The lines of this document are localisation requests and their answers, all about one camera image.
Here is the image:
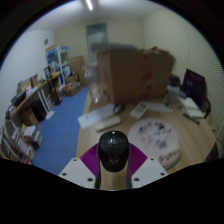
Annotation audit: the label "black pen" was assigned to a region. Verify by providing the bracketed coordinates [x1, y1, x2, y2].
[182, 113, 201, 126]

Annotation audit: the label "black computer mouse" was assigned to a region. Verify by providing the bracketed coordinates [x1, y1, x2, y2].
[97, 130, 130, 173]

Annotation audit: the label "stack of books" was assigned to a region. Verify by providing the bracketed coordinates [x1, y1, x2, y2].
[22, 124, 44, 149]

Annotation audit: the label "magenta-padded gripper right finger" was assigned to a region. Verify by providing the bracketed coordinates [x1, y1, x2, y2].
[125, 143, 169, 190]

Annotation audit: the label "black monitor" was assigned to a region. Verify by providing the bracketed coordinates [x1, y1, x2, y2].
[182, 68, 207, 108]

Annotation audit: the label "ceiling light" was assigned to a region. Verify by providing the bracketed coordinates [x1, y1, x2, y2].
[83, 0, 95, 12]

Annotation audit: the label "cluttered wooden desk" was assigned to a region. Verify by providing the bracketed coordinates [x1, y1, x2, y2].
[4, 71, 63, 121]

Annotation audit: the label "white printed mouse pad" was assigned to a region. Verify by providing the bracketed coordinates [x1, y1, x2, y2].
[127, 118, 182, 170]

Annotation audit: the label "white paper sheet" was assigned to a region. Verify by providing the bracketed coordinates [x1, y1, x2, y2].
[77, 103, 118, 130]
[146, 101, 174, 113]

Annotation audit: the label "black computer tower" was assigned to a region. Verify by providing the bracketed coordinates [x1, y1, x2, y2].
[31, 99, 48, 123]

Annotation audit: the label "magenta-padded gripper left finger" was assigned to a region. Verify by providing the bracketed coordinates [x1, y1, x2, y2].
[57, 143, 103, 190]

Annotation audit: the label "open cardboard box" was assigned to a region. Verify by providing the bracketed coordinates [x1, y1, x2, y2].
[61, 83, 82, 98]

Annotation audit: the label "large clear water jug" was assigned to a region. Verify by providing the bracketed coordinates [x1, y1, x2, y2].
[83, 64, 101, 88]

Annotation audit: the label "black stand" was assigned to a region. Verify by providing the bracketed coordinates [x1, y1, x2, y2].
[43, 65, 64, 106]

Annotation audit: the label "large brown cardboard box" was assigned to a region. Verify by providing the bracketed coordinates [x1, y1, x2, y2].
[96, 46, 174, 106]

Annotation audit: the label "stacked cardboard boxes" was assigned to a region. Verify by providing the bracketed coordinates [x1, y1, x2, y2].
[69, 55, 86, 84]

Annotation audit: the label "book shelf unit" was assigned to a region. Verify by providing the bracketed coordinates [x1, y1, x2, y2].
[0, 119, 34, 165]

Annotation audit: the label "clear glass jar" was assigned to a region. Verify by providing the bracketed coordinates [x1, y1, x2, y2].
[89, 83, 104, 104]

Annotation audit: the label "blue white display cabinet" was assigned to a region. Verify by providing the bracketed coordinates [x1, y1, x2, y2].
[45, 45, 72, 84]

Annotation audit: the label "small black object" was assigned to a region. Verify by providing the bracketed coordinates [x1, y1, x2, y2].
[112, 103, 126, 114]

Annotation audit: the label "white notebook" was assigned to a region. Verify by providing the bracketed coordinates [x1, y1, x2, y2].
[179, 96, 205, 119]

